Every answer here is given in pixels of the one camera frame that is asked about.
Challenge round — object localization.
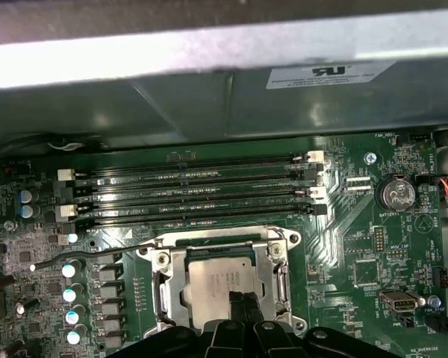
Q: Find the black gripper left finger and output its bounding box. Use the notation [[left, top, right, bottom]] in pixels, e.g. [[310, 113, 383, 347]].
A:
[[113, 291, 245, 358]]

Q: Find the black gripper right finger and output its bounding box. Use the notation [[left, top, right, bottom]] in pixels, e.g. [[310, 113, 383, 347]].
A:
[[243, 291, 393, 358]]

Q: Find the silver CPU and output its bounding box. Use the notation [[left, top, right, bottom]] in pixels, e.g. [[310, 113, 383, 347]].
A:
[[178, 256, 268, 325]]

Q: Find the CPU socket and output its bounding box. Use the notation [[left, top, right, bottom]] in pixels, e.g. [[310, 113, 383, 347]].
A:
[[136, 223, 307, 336]]

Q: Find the white-clipped RAM slot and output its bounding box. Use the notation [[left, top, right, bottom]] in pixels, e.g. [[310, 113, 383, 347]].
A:
[[58, 185, 326, 219], [56, 149, 326, 183]]

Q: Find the green motherboard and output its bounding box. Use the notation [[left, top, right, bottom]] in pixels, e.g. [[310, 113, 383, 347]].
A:
[[0, 132, 447, 358]]

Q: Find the round coin battery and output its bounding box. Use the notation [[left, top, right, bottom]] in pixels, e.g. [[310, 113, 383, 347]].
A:
[[376, 177, 417, 213]]

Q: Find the black open PC case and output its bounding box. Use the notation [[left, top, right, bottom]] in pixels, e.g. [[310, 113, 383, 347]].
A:
[[0, 0, 448, 358]]

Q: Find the white certification label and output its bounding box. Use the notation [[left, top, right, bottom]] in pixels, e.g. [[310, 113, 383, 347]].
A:
[[265, 59, 399, 90]]

